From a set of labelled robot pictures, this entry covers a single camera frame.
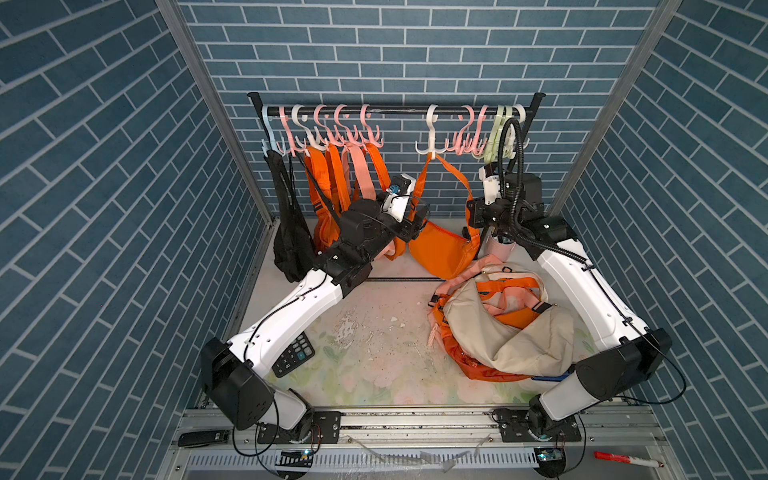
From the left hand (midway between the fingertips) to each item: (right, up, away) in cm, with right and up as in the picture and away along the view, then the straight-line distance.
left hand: (424, 200), depth 67 cm
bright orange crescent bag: (+29, -31, +19) cm, 47 cm away
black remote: (-52, -56, +2) cm, 76 cm away
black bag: (-35, -11, +15) cm, 39 cm away
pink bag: (+31, -28, +30) cm, 51 cm away
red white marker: (+48, -61, +2) cm, 77 cm away
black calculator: (-34, -41, +18) cm, 57 cm away
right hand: (+13, +1, +9) cm, 16 cm away
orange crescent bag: (+7, -13, +30) cm, 33 cm away
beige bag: (+28, -34, +3) cm, 44 cm away
